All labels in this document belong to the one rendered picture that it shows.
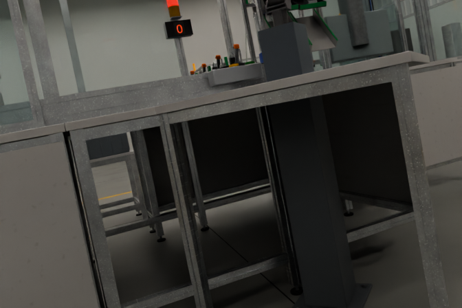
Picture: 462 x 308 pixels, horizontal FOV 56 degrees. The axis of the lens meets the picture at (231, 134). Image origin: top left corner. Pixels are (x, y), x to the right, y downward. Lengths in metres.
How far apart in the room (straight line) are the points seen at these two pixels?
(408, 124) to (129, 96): 0.98
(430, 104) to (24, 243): 2.61
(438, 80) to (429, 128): 0.35
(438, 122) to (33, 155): 2.59
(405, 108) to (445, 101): 2.07
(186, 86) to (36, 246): 0.78
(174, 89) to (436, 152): 2.10
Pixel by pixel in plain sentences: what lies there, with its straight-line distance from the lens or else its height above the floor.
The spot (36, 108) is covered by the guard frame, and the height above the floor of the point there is 0.93.
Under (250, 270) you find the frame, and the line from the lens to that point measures 1.80.
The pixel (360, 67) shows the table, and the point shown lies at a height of 0.84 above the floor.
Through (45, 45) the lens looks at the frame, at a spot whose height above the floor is 1.21.
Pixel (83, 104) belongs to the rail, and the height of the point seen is 0.91.
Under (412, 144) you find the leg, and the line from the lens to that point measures 1.30.
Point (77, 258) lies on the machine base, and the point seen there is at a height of 0.39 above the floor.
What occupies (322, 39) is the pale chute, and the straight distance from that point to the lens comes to 2.15.
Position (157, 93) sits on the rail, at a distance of 1.69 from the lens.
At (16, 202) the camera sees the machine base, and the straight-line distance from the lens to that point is 1.62.
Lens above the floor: 0.79
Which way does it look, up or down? 3 degrees down
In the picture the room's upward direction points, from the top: 11 degrees counter-clockwise
